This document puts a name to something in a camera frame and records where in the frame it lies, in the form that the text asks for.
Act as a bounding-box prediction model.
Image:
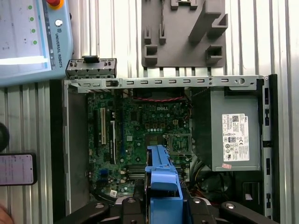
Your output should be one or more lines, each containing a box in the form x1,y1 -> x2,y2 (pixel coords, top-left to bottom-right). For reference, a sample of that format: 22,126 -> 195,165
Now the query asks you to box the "red black twisted wire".
133,97 -> 189,103

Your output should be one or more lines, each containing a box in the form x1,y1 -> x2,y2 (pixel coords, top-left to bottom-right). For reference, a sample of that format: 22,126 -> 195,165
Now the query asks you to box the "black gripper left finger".
55,196 -> 147,224

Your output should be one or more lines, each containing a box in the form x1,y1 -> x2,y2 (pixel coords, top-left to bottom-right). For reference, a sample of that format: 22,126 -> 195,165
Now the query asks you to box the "white expansion slot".
100,107 -> 106,145

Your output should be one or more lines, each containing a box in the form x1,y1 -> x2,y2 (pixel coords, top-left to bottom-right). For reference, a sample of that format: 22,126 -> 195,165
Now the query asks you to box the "person's hand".
0,205 -> 18,224

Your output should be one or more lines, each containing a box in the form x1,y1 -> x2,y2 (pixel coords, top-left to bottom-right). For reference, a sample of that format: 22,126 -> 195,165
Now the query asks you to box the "grey parts rack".
141,0 -> 228,68

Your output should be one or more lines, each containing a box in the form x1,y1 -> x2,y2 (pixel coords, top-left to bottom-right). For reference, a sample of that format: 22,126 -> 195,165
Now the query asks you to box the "yellow black power cable bundle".
188,155 -> 234,203

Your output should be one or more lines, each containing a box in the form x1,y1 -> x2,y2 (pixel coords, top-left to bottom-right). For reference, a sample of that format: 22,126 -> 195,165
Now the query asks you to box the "hard disk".
143,144 -> 191,224

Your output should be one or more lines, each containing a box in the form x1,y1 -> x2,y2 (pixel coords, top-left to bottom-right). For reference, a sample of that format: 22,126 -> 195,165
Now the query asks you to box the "grey hinged slot bracket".
65,55 -> 117,79

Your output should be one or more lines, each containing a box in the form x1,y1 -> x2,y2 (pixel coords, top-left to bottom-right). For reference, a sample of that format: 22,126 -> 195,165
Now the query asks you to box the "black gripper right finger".
186,196 -> 281,224

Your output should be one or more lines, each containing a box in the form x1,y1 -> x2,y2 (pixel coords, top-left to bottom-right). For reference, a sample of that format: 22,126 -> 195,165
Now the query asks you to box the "metal socket cover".
166,133 -> 194,155

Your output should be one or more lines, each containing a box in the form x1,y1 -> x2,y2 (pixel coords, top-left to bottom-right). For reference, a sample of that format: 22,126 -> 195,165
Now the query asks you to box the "grey power supply unit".
192,88 -> 262,172

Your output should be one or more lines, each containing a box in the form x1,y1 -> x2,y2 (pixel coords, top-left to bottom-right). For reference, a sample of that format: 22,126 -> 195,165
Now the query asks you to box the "green RAM stick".
160,0 -> 166,32

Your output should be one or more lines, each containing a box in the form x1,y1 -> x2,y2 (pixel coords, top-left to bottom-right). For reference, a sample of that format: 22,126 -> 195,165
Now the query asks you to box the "black graphics card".
107,112 -> 117,165

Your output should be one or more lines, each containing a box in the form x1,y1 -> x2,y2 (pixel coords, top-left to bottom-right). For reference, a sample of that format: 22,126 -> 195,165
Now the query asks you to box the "CPU socket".
144,133 -> 165,147

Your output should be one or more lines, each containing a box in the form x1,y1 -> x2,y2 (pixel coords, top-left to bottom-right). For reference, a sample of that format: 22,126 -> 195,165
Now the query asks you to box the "black expansion slot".
93,109 -> 99,151

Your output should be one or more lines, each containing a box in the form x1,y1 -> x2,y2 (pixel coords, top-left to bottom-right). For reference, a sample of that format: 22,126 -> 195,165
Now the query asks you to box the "green motherboard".
87,92 -> 193,199

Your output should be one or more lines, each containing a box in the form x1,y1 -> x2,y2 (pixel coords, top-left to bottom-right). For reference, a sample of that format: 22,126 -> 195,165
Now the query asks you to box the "black round object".
0,122 -> 10,152

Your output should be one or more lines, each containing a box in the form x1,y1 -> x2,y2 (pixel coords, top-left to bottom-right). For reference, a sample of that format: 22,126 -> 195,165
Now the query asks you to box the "pale blue teach pendant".
0,0 -> 75,87

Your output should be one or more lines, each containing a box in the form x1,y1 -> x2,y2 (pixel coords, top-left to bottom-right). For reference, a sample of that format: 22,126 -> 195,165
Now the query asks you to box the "black open PC case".
49,74 -> 281,224

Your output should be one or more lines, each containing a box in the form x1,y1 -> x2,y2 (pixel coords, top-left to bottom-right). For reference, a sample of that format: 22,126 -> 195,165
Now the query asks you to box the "black smartphone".
0,153 -> 38,186

